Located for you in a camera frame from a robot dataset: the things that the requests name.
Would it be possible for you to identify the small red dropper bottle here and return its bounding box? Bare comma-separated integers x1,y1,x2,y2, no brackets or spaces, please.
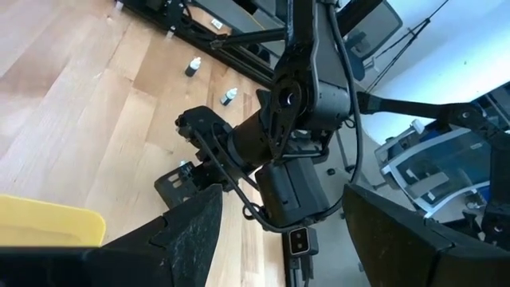
220,87,239,107

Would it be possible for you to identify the black office chair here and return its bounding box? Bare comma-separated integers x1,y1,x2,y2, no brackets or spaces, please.
342,0,403,83

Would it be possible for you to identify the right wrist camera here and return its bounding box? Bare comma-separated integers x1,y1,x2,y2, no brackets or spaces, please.
287,226,320,257

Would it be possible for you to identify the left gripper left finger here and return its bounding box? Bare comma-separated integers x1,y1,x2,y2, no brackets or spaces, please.
104,183,223,287

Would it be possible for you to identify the yellow translucent plastic bin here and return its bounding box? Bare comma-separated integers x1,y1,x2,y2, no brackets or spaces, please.
0,194,107,248

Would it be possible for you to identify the black aluminium extrusion frame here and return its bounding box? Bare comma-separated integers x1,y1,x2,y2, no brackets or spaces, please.
115,0,320,287

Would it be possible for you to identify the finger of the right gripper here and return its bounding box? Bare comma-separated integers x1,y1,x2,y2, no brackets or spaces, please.
154,169,204,209

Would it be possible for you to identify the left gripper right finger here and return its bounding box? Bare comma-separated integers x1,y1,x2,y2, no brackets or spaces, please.
343,186,510,287

